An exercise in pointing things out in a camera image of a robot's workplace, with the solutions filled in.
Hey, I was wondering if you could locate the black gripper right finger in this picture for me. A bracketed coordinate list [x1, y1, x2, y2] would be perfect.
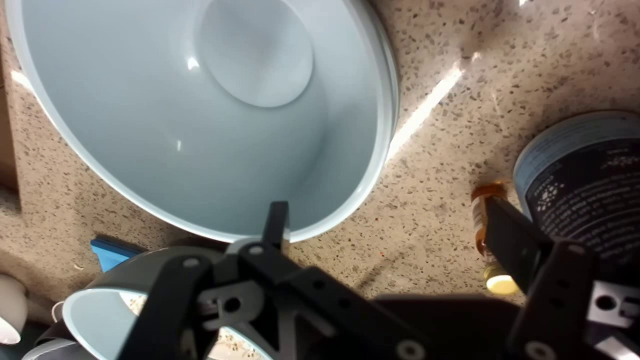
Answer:
[481, 196, 640, 360]

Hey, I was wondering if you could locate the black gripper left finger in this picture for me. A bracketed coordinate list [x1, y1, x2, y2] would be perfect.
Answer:
[122, 199, 427, 360]

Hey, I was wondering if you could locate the pale blue plastic bowl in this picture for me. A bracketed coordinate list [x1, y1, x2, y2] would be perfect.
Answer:
[3, 0, 401, 246]

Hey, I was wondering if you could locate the blue plastic scraper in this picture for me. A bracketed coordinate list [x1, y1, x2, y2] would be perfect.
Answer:
[88, 229, 148, 273]

